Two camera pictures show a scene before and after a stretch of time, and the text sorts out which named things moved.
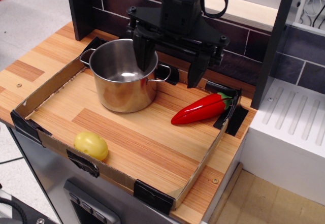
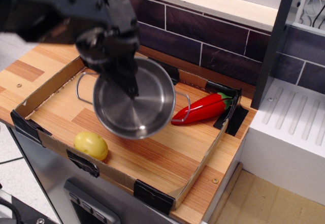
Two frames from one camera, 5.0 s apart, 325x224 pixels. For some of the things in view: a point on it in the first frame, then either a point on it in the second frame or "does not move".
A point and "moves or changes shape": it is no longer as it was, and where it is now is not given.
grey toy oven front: [77, 197] does not move
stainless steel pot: [121, 86] moves or changes shape
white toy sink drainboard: [285, 145] does not move
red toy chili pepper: [202, 109] does not move
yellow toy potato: [91, 144] does not move
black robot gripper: [177, 23] → [102, 25]
